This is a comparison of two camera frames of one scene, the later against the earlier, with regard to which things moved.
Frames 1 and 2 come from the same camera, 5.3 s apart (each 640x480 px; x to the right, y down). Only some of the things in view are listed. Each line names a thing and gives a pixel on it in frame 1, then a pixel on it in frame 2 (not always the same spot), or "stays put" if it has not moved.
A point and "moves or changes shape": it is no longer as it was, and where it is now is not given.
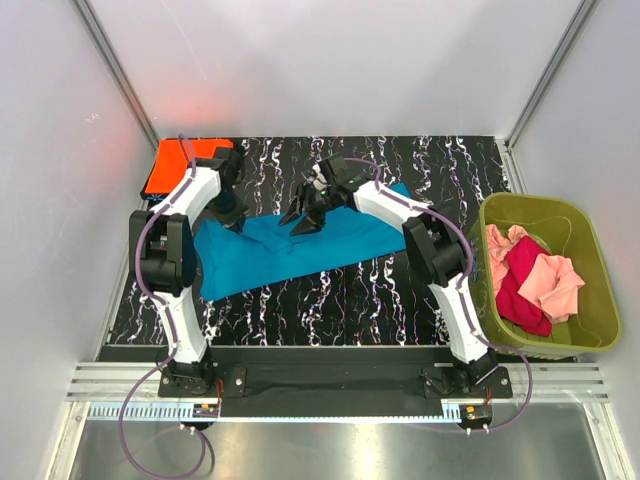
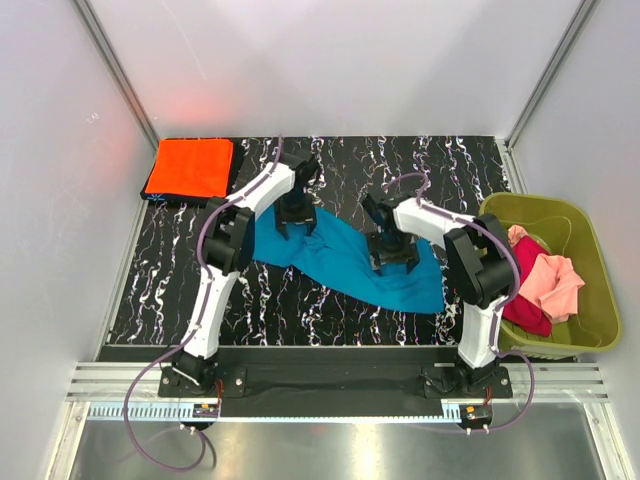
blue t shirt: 230,261 moves or changes shape
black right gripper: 310,223 → 409,251
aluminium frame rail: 551,381 stays put
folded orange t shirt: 171,160 stays put
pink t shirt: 551,283 stays put
